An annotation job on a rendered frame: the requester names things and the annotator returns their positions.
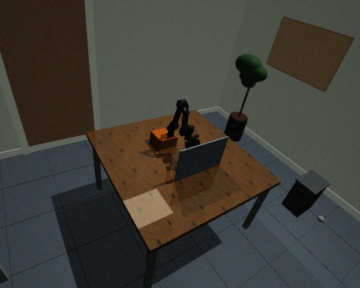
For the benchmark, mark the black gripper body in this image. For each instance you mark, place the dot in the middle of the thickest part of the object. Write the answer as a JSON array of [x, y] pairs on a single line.
[[193, 138]]

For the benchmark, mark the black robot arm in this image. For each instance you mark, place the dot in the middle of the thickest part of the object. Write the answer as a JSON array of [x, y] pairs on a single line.
[[185, 130]]

